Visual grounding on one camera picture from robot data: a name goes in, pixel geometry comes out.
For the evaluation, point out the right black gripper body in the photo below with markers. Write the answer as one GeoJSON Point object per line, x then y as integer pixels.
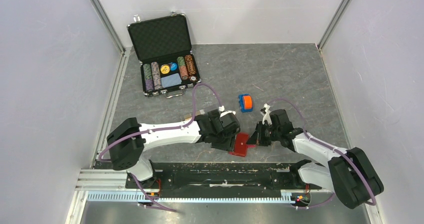
{"type": "Point", "coordinates": [268, 133]}

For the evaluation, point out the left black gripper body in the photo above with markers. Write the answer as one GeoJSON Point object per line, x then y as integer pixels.
{"type": "Point", "coordinates": [225, 141]}

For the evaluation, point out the red leather card holder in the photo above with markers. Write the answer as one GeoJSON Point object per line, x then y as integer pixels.
{"type": "Point", "coordinates": [241, 145]}

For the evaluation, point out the clear box with black cards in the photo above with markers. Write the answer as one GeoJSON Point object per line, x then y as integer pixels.
{"type": "Point", "coordinates": [189, 116]}

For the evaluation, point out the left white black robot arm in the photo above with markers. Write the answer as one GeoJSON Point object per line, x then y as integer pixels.
{"type": "Point", "coordinates": [126, 143]}

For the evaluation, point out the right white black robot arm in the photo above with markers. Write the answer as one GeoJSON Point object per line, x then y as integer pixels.
{"type": "Point", "coordinates": [347, 173]}

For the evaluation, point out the blue card deck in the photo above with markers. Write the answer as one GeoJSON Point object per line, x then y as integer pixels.
{"type": "Point", "coordinates": [171, 80]}

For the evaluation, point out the blue orange tape dispenser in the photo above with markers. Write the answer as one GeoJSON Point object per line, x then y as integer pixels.
{"type": "Point", "coordinates": [246, 103]}

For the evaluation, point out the blue poker chip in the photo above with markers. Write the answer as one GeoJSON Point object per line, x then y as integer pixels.
{"type": "Point", "coordinates": [173, 66]}

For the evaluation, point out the yellow poker chip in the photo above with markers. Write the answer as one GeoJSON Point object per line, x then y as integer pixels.
{"type": "Point", "coordinates": [165, 69]}

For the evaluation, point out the black poker chip case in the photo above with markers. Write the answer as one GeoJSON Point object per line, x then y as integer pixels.
{"type": "Point", "coordinates": [161, 41]}

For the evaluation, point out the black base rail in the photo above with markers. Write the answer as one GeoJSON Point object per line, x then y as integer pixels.
{"type": "Point", "coordinates": [236, 180]}

